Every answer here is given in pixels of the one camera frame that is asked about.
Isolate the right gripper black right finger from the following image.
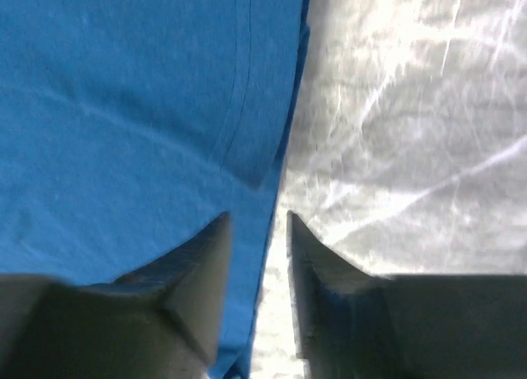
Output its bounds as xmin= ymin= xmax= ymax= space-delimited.
xmin=287 ymin=213 xmax=526 ymax=378

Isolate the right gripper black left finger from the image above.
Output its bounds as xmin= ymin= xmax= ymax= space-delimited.
xmin=1 ymin=213 xmax=231 ymax=379

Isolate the dark blue t shirt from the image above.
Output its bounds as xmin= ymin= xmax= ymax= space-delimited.
xmin=1 ymin=0 xmax=310 ymax=378

